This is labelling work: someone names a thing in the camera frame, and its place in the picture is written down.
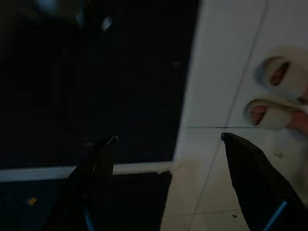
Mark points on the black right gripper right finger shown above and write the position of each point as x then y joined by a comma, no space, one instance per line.
255,183

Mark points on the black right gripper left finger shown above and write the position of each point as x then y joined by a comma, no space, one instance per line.
96,183

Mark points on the small yellow scrap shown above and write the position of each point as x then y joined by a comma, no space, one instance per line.
33,201

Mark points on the beige slipper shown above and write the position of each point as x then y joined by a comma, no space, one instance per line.
284,72
269,113

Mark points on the person's foot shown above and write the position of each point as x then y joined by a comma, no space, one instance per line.
298,120
279,73

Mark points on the dark blue floor mat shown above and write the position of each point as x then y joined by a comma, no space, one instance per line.
93,91

